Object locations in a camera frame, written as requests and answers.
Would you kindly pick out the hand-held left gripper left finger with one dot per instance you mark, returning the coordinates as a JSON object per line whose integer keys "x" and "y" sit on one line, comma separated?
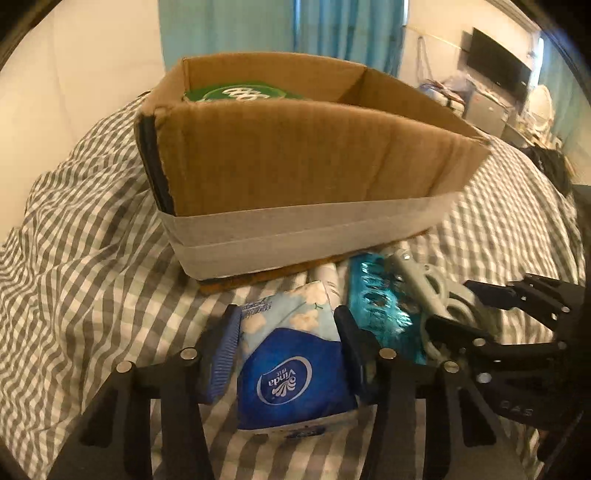
{"x": 220, "y": 353}

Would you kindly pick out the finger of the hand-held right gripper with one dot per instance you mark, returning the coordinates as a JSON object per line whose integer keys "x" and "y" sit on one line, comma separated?
{"x": 517, "y": 295}
{"x": 480, "y": 348}

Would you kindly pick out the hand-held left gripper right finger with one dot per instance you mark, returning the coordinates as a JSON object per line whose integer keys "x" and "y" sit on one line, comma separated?
{"x": 349, "y": 350}

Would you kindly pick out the blue tissue pack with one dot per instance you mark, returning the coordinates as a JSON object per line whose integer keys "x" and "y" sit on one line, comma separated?
{"x": 291, "y": 364}

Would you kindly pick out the grey metal tool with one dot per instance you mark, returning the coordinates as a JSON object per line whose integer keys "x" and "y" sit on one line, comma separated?
{"x": 434, "y": 290}

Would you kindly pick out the cardboard box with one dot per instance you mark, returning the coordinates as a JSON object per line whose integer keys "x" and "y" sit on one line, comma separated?
{"x": 295, "y": 161}

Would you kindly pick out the teal plastic packet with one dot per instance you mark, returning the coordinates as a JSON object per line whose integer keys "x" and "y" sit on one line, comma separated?
{"x": 383, "y": 309}

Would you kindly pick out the white tube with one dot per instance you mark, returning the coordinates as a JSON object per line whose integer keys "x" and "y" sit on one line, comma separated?
{"x": 330, "y": 277}

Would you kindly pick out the dark cloth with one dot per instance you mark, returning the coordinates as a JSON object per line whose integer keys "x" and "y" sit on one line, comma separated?
{"x": 556, "y": 168}

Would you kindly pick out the grey checkered blanket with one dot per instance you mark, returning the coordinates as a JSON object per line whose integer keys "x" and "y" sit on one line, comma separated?
{"x": 92, "y": 240}

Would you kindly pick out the grey cabinet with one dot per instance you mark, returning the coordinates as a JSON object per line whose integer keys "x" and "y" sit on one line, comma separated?
{"x": 487, "y": 113}

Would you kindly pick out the white fan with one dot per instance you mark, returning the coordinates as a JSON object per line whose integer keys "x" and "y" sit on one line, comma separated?
{"x": 540, "y": 108}

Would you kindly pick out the black television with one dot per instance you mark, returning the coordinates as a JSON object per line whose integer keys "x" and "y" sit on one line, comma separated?
{"x": 496, "y": 62}

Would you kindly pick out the green packet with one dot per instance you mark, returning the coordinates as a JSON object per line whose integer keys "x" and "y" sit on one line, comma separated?
{"x": 242, "y": 93}

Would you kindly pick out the teal curtain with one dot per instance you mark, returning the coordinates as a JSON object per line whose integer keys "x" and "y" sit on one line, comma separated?
{"x": 281, "y": 32}

